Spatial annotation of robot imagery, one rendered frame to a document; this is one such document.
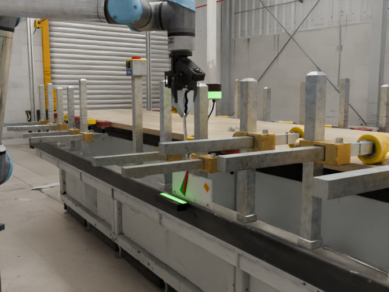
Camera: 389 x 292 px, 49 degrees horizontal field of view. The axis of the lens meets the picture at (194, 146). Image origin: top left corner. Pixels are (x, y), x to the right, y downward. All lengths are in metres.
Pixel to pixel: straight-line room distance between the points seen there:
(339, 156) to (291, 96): 9.38
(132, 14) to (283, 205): 0.78
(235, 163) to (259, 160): 0.06
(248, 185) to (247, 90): 0.28
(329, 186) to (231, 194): 1.06
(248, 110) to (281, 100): 9.35
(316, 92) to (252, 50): 10.26
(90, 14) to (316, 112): 0.72
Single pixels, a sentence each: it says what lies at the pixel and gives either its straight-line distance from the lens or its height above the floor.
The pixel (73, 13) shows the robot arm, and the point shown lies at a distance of 1.39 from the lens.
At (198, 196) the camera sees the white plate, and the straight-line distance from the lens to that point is 1.47.
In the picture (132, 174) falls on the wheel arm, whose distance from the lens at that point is 1.29.
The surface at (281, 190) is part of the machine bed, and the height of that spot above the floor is 0.75.
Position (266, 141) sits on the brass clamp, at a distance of 1.19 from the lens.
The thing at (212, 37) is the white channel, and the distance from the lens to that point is 3.09.
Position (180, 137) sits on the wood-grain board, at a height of 0.89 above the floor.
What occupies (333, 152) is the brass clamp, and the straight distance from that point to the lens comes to 1.01.
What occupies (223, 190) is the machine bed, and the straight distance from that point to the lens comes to 1.73.
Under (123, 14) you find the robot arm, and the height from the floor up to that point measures 1.31.
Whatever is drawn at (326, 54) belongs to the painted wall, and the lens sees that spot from 9.85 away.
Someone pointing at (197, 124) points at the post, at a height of 0.97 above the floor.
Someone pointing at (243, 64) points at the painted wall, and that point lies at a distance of 11.50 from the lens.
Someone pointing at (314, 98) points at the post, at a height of 1.07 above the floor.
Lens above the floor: 1.09
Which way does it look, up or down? 8 degrees down
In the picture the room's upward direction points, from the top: straight up
